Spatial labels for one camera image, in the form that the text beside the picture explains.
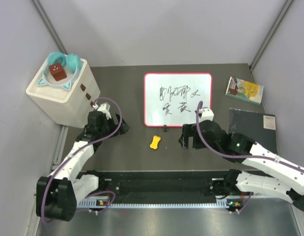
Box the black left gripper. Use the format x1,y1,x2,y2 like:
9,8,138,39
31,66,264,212
99,113,130,138

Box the grey slotted cable duct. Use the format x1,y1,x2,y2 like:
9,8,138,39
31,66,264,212
77,198,231,209

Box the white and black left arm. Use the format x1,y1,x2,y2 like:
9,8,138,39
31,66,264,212
36,110,130,223

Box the white foam box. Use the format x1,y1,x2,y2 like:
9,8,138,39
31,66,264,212
26,59,100,128

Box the teal cat ear headphones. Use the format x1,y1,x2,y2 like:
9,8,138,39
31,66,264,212
37,52,83,91

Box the pink framed whiteboard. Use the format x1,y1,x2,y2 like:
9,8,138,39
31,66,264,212
143,72,213,127

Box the brown cube toy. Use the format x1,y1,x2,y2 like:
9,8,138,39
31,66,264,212
49,62,67,82

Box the aluminium extrusion rail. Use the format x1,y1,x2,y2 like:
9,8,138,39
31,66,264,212
51,125,68,171

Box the yellow bone shaped eraser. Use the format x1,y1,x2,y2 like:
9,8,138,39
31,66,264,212
149,135,161,150

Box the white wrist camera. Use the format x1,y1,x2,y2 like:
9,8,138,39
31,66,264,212
198,107,214,122
92,102,111,119

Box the black notebook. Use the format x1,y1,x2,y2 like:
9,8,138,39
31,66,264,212
228,108,277,154

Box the colourful illustrated book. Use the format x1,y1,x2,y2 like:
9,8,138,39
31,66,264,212
225,77,264,105

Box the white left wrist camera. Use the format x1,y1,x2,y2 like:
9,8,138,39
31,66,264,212
92,102,111,119

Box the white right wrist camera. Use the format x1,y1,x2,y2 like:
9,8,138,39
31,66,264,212
198,107,214,122

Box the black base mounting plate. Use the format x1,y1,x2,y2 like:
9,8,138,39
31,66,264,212
78,170,241,204

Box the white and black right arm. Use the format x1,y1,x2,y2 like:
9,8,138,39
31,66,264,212
179,120,304,212

